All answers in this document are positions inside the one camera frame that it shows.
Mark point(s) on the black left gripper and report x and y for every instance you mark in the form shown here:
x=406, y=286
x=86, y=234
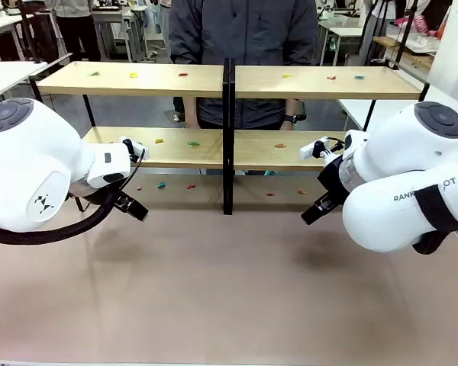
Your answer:
x=120, y=200

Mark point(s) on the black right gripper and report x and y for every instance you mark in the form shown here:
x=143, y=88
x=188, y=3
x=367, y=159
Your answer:
x=336, y=181

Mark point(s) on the person's left forearm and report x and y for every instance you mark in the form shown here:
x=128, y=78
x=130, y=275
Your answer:
x=292, y=108

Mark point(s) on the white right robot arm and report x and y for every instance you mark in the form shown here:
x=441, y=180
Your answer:
x=385, y=213

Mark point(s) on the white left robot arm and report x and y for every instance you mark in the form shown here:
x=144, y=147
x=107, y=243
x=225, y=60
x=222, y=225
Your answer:
x=30, y=160

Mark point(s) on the person's left hand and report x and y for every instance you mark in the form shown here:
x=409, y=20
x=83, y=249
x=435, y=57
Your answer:
x=289, y=126

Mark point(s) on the person's right hand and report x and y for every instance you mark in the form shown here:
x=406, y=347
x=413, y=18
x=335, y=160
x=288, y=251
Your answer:
x=191, y=114

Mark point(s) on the black wristwatch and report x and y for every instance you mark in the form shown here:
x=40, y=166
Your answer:
x=289, y=118

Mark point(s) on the white crumpled paper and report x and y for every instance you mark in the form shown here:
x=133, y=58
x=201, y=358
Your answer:
x=174, y=115

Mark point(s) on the white lab table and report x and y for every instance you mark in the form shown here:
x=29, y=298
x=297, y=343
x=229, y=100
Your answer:
x=0, y=26
x=7, y=76
x=357, y=108

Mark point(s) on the two-tier wood metal shelf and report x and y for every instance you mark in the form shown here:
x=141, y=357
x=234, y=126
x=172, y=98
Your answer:
x=309, y=85
x=156, y=83

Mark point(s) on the white background desk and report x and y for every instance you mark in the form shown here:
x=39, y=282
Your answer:
x=114, y=17
x=339, y=32

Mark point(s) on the wooden background table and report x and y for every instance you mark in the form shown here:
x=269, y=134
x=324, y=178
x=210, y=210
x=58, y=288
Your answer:
x=412, y=51

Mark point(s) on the bystander in grey jacket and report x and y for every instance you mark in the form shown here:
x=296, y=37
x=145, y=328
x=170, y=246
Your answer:
x=76, y=34

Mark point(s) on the person in grey jacket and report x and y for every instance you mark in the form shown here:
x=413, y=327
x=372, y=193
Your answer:
x=244, y=38

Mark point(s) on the black stand pole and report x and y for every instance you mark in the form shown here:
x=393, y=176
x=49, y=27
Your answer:
x=406, y=30

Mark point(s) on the pink printed bag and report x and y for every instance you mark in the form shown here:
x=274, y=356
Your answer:
x=422, y=23

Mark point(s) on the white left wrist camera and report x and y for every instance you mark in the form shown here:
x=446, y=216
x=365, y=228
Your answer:
x=137, y=148

